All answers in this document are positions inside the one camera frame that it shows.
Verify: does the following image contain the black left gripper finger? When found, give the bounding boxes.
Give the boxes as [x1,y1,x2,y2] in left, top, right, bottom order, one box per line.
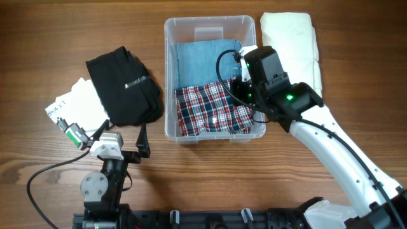
[92,120,110,141]
[135,123,150,153]

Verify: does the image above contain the white printed t-shirt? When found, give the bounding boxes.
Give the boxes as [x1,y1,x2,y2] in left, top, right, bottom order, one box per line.
[45,78,110,137]

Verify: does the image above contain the red navy plaid shirt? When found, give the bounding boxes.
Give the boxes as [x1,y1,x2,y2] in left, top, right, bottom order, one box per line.
[175,82,254,136]

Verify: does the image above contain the black garment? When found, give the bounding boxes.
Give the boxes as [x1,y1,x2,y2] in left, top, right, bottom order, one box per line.
[86,46,163,126]

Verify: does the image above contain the blue denim jeans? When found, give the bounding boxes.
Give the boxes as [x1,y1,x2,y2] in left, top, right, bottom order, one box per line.
[175,39,242,88]

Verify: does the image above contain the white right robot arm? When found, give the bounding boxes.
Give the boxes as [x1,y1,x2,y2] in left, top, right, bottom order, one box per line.
[229,80,406,228]

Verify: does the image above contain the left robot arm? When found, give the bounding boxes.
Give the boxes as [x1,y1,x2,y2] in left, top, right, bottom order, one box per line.
[72,123,151,229]

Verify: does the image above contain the folded cream cloth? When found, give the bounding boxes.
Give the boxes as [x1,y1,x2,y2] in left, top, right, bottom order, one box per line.
[260,12,322,96]

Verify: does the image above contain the clear plastic storage bin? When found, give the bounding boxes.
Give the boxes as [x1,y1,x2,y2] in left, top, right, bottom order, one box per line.
[164,15,266,144]

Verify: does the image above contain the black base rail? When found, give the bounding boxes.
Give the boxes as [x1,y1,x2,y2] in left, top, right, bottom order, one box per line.
[72,208,308,229]

